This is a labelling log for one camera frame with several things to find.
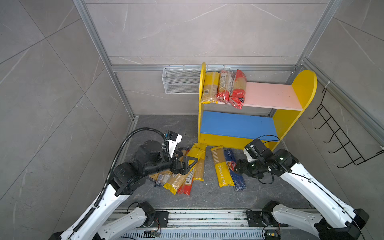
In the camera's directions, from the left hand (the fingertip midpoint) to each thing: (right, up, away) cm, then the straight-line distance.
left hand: (190, 154), depth 59 cm
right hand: (+24, -10, +12) cm, 29 cm away
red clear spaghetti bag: (-3, -23, +21) cm, 31 cm away
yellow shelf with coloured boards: (+63, +25, +63) cm, 92 cm away
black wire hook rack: (+68, +1, +1) cm, 68 cm away
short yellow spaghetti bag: (+4, -15, +28) cm, 32 cm away
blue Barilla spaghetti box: (+24, -10, +29) cm, 38 cm away
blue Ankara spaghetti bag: (-20, -18, +26) cm, 37 cm away
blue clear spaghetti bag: (-14, -17, +25) cm, 33 cm away
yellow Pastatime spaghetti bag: (+19, -19, +25) cm, 37 cm away
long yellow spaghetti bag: (-8, -19, +20) cm, 29 cm away
